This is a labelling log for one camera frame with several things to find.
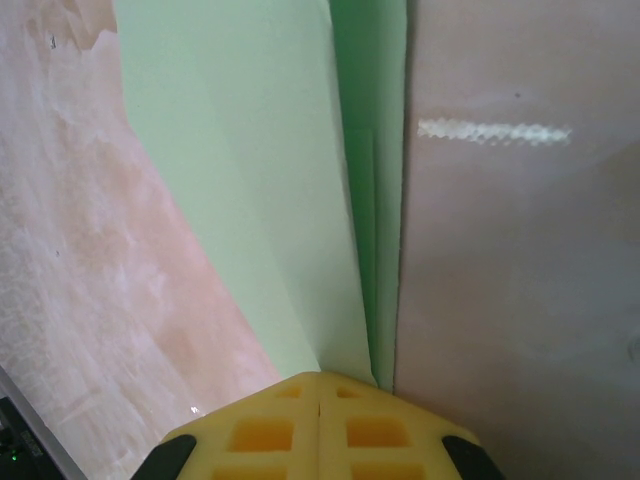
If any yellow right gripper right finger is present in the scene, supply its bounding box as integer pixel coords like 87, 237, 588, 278
318, 370, 507, 480

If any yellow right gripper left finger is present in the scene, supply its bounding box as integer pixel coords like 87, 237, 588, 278
140, 370, 322, 480

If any green cloth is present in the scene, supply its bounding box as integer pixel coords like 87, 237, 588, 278
113, 0, 419, 392

